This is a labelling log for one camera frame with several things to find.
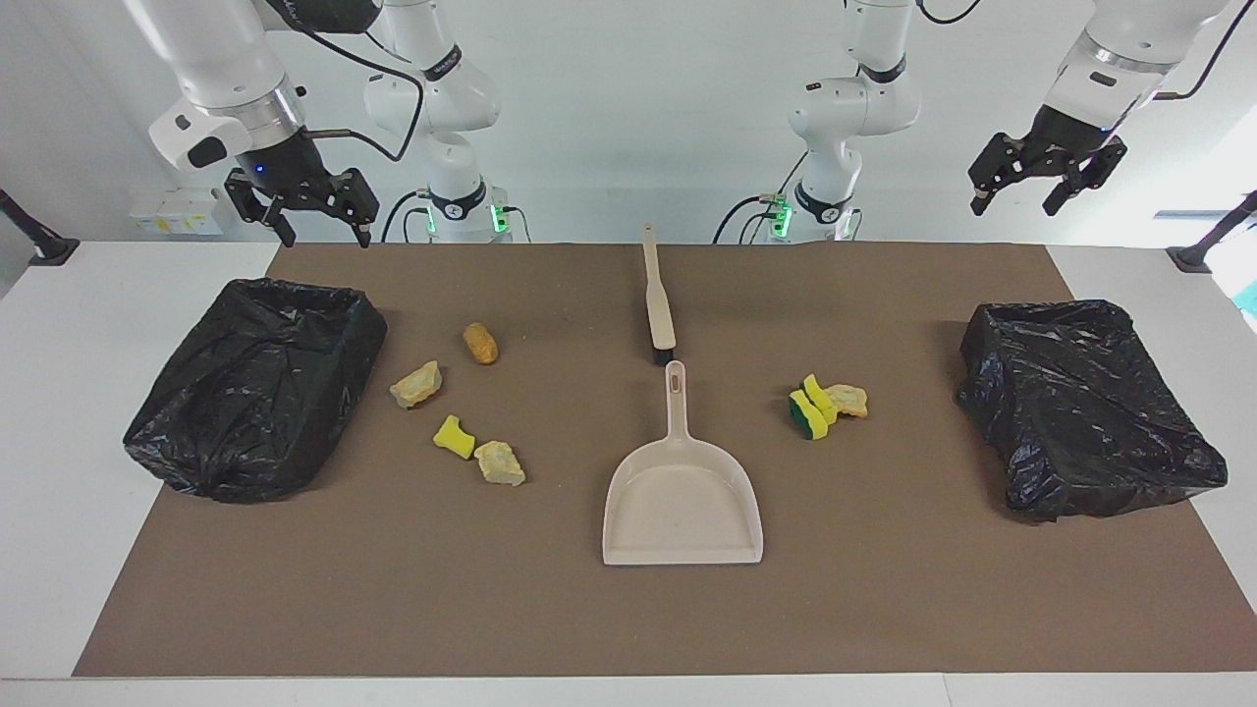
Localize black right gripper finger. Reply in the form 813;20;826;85
225;169;297;248
329;169;381;248

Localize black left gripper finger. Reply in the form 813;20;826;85
1041;137;1128;217
967;133;1044;217

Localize beige bread chunk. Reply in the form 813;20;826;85
389;360;444;410

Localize pale sponge chunk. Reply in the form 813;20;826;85
474;441;526;488

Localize beige brush with black bristles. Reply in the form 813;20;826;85
642;224;678;366

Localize beige plastic dustpan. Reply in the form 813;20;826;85
602;360;765;567

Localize bin with black trash bag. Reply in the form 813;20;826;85
123;278;389;505
956;299;1230;523

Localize brown table mat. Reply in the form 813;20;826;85
74;243;1257;679

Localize black right base cable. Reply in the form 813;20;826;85
381;190;433;244

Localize black base cable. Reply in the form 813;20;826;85
381;190;433;244
714;147;816;244

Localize white wall socket boxes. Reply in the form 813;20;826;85
130;189;225;237

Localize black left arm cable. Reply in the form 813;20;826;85
918;0;1257;101

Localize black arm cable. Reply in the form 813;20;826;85
918;0;1257;101
257;0;426;163

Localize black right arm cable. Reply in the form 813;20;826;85
257;0;426;163

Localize black left base cable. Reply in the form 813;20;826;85
714;147;816;244

